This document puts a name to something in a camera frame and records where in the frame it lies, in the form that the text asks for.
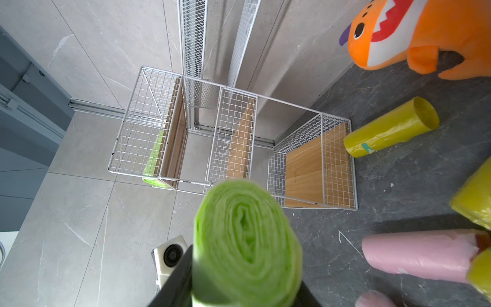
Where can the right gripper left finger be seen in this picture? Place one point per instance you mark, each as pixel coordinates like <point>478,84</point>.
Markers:
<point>177,290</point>

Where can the pink roll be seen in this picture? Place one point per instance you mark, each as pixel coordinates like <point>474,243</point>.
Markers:
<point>374,298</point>
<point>433,255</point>

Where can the green roll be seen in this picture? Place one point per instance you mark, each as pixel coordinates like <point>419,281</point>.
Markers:
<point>245,252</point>
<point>151,169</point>

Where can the yellow roll near shelf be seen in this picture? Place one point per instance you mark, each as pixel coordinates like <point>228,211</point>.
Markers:
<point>400,125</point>

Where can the yellow roll middle left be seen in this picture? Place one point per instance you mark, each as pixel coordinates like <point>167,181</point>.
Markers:
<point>479,274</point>

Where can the pink roll upper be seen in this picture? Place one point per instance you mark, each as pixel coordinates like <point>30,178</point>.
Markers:
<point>433,255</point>

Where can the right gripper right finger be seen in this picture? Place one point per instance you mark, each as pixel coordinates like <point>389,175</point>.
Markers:
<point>305,298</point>

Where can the orange shark plush toy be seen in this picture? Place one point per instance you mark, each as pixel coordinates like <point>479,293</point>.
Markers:
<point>388,32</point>

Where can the white wire three-tier shelf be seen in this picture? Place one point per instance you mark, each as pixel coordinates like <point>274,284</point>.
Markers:
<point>215,133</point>

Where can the pink roll left middle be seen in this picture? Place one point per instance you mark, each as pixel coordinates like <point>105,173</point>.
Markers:
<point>374,298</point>

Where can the white wire wall basket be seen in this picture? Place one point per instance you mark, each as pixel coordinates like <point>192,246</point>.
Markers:
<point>214,36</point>

